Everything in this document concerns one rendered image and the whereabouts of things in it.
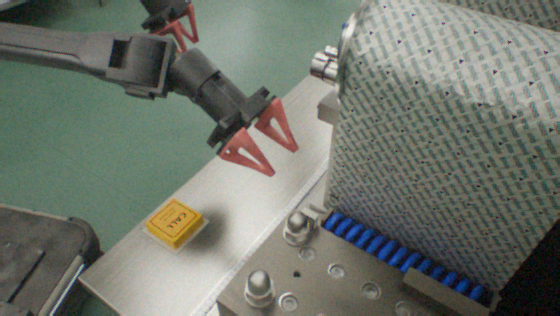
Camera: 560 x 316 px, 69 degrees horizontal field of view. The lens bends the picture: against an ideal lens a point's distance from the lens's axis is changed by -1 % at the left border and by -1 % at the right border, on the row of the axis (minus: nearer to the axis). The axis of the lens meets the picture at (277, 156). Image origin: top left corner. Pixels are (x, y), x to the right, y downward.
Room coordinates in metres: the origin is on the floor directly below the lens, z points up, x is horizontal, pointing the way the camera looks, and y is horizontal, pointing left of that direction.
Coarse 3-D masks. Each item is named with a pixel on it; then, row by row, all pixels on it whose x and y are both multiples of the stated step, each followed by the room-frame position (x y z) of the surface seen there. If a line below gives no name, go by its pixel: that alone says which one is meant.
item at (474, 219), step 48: (336, 144) 0.36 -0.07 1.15; (384, 144) 0.33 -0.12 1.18; (432, 144) 0.30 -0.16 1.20; (336, 192) 0.36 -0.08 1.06; (384, 192) 0.32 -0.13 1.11; (432, 192) 0.29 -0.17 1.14; (480, 192) 0.27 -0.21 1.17; (528, 192) 0.25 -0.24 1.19; (432, 240) 0.28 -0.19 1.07; (480, 240) 0.25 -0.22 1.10; (528, 240) 0.23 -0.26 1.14
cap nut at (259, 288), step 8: (256, 272) 0.23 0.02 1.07; (264, 272) 0.23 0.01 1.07; (248, 280) 0.23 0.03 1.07; (256, 280) 0.22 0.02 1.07; (264, 280) 0.22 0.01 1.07; (272, 280) 0.24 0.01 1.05; (248, 288) 0.22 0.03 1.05; (256, 288) 0.22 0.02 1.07; (264, 288) 0.22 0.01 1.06; (272, 288) 0.23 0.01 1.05; (248, 296) 0.22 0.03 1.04; (256, 296) 0.22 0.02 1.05; (264, 296) 0.22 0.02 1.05; (272, 296) 0.22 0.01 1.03; (256, 304) 0.21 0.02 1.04; (264, 304) 0.21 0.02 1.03
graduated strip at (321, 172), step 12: (324, 168) 0.56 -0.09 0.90; (312, 180) 0.52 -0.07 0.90; (300, 192) 0.49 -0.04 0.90; (288, 204) 0.47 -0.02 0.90; (300, 204) 0.47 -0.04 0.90; (276, 216) 0.44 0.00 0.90; (264, 240) 0.39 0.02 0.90; (252, 252) 0.37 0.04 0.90; (240, 264) 0.34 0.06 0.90; (228, 276) 0.32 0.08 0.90; (216, 288) 0.30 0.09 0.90; (204, 300) 0.28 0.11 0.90; (192, 312) 0.26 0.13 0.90; (204, 312) 0.26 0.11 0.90
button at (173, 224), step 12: (168, 204) 0.45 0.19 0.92; (180, 204) 0.45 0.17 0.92; (156, 216) 0.42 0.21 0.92; (168, 216) 0.42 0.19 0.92; (180, 216) 0.42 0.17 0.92; (192, 216) 0.42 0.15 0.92; (156, 228) 0.40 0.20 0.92; (168, 228) 0.40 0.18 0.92; (180, 228) 0.40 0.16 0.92; (192, 228) 0.40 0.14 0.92; (168, 240) 0.38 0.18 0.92; (180, 240) 0.38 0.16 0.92
